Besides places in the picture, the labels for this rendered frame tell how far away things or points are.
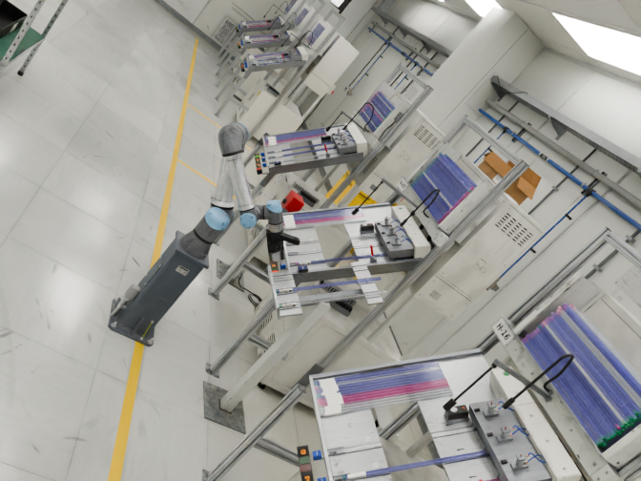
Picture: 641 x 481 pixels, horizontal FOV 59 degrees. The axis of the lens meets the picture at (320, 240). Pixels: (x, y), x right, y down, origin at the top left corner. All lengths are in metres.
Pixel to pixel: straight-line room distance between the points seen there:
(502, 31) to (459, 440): 4.81
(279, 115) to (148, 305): 4.90
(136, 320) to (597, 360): 2.08
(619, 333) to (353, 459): 1.06
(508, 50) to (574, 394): 4.74
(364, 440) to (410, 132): 2.72
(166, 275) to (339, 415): 1.15
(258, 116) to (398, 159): 3.42
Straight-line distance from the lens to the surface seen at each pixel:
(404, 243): 3.09
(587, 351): 2.13
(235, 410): 3.14
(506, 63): 6.40
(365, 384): 2.29
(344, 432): 2.14
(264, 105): 7.45
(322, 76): 7.44
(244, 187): 2.70
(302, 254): 3.11
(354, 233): 3.30
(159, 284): 2.89
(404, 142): 4.34
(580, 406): 2.06
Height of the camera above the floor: 1.78
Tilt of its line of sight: 17 degrees down
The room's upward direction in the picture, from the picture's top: 42 degrees clockwise
